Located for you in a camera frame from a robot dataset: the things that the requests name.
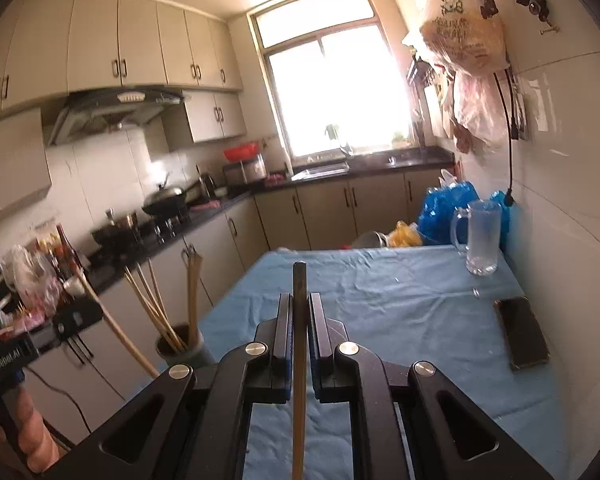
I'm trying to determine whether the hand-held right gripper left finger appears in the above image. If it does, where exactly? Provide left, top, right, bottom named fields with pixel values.
left=42, top=292, right=296, bottom=480

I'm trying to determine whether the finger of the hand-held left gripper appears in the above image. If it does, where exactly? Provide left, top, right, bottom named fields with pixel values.
left=32, top=299, right=104, bottom=348

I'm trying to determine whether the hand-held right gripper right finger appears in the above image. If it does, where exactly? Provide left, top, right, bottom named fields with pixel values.
left=307, top=294, right=556, bottom=480

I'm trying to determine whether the wooden chopstick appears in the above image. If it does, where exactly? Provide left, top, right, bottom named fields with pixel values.
left=291, top=261, right=308, bottom=480

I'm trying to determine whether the long thick wooden utensil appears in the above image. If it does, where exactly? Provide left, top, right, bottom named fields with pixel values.
left=82, top=274, right=161, bottom=378

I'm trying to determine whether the dark utensil cup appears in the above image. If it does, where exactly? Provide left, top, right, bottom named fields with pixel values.
left=155, top=324, right=216, bottom=373

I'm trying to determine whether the bunch of wooden chopsticks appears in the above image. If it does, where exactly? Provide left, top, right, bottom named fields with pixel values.
left=124, top=244, right=203, bottom=353

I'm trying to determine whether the person's left hand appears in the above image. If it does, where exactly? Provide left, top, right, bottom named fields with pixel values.
left=19, top=389, right=61, bottom=473

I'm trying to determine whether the pink plastic bag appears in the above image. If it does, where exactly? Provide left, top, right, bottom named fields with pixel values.
left=0, top=310, right=46, bottom=333

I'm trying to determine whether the brown glass bottle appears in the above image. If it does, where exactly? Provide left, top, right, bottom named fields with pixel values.
left=55, top=224, right=81, bottom=281

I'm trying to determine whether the clear plastic bag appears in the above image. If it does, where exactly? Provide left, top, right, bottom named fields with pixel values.
left=5, top=245, right=63, bottom=311

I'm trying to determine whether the black pot with glass lid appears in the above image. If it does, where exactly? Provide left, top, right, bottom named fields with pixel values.
left=91, top=208, right=140, bottom=253

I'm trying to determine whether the blue tablecloth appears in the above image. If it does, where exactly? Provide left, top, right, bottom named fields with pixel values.
left=195, top=246, right=568, bottom=480

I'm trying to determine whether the black gas stove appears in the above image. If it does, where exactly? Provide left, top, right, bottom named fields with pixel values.
left=92, top=207, right=191, bottom=256

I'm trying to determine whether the black wok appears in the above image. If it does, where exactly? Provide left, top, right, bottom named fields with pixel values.
left=141, top=182, right=203, bottom=217

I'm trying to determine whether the cream base cabinet run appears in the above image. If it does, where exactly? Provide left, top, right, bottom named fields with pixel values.
left=255, top=167, right=453, bottom=251
left=25, top=197, right=271, bottom=436

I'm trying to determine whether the metal wok lid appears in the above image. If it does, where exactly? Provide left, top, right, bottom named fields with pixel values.
left=147, top=174, right=186, bottom=201

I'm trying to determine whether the white colander bowl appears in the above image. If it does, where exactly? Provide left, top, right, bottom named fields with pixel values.
left=352, top=230, right=388, bottom=250

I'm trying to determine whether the yellow plastic bag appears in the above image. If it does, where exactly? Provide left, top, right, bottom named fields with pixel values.
left=389, top=221, right=423, bottom=247

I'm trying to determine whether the range hood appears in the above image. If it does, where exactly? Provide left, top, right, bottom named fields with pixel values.
left=45, top=89, right=185, bottom=147

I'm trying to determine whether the steel kitchen sink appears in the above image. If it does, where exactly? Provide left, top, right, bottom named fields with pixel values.
left=292, top=160, right=351, bottom=181

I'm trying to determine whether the black smartphone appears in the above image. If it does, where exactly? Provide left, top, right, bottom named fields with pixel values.
left=493, top=296, right=551, bottom=372

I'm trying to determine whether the blue plastic bag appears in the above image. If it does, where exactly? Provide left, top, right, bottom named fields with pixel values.
left=419, top=180, right=512, bottom=252

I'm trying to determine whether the clear glass mug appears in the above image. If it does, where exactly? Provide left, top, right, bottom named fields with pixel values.
left=450, top=199, right=502, bottom=277

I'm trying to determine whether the silver countertop appliance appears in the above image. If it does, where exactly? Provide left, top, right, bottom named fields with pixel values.
left=223, top=154, right=268, bottom=186

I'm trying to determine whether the red plastic basin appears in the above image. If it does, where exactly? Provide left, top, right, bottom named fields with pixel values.
left=224, top=142, right=260, bottom=162

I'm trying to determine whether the black countertop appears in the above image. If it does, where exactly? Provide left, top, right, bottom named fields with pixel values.
left=0, top=146, right=455, bottom=331

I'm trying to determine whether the kitchen window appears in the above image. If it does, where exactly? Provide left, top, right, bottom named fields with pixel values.
left=247, top=0, right=416, bottom=158

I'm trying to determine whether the printed beige hanging bag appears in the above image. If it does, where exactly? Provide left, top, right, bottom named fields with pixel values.
left=402, top=0, right=511, bottom=78

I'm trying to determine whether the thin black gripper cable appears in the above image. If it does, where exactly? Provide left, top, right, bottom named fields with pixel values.
left=25, top=365, right=93, bottom=433

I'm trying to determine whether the long cream wall cabinet row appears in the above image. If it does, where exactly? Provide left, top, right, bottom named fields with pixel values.
left=0, top=0, right=244, bottom=121

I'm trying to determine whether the black charging cable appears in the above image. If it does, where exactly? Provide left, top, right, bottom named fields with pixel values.
left=492, top=70, right=528, bottom=207

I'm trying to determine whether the metal wall rack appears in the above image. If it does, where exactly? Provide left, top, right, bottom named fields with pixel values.
left=406, top=55, right=443, bottom=86

